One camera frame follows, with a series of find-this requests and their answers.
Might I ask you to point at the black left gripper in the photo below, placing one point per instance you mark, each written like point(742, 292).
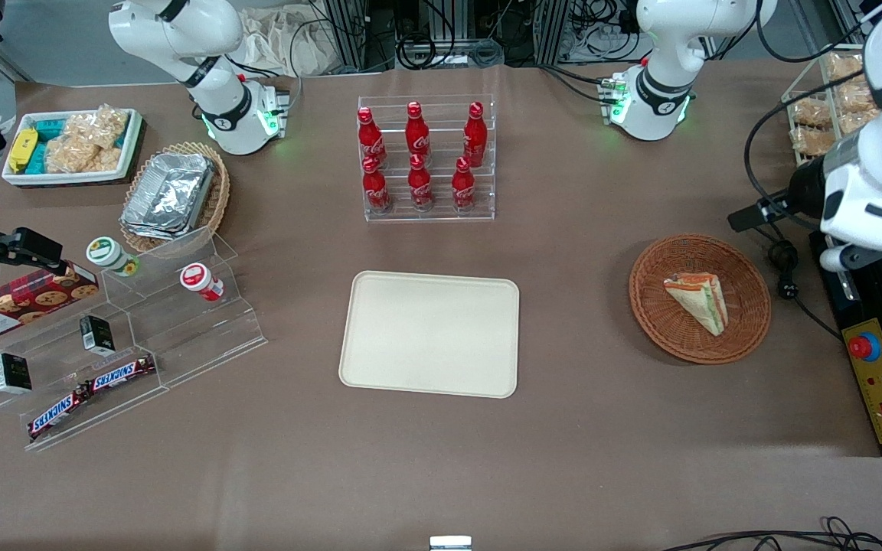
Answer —
point(799, 188)

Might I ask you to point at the triangular sandwich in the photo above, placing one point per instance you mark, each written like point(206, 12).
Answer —
point(701, 300)

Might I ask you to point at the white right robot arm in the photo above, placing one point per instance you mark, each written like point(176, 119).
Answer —
point(207, 46)

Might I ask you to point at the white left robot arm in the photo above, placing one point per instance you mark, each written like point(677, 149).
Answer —
point(667, 53)

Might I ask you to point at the brown round wicker basket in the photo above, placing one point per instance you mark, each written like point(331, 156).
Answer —
point(659, 306)

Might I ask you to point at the tan oval wicker basket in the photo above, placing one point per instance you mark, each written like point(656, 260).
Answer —
point(219, 195)

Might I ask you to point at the beige rectangular tray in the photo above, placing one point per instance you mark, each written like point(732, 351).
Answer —
point(429, 334)

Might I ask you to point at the red Walkers cookie box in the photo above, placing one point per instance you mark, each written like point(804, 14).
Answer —
point(20, 306)

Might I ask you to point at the green lid cup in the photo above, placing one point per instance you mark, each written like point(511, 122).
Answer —
point(108, 254)

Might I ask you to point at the white rectangular snack bin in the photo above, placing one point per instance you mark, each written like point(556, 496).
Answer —
point(66, 177)

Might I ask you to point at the bagged bread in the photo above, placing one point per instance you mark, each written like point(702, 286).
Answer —
point(812, 141)
point(810, 113)
point(845, 67)

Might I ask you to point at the yellow snack packet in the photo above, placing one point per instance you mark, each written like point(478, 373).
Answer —
point(23, 149)

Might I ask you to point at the small black box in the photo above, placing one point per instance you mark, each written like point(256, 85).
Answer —
point(96, 335)
point(12, 373)

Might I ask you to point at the bagged rice crisp snacks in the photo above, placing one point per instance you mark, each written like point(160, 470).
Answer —
point(89, 141)

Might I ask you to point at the teal snack packets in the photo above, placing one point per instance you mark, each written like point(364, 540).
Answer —
point(47, 126)

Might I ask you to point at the stacked foil containers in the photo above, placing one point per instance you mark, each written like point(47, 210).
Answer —
point(169, 195)

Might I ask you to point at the Snickers bar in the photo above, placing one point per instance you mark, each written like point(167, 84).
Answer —
point(121, 373)
point(58, 412)

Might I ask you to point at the red lid cup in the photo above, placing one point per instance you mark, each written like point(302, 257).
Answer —
point(198, 279)

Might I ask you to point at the clear acrylic step display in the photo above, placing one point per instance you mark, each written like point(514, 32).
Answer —
point(181, 337)

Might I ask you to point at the red emergency stop button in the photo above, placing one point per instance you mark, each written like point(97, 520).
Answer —
point(864, 347)

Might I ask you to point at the white power strip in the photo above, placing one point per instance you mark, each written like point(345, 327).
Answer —
point(602, 42)

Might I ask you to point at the red cola bottle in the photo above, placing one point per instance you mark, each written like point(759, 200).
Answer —
point(417, 134)
point(475, 138)
point(371, 141)
point(420, 187)
point(376, 191)
point(463, 190)

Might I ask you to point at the beige cloth bag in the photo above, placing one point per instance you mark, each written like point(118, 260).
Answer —
point(280, 42)

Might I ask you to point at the clear acrylic bottle rack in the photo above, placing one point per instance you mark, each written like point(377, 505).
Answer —
point(429, 216)

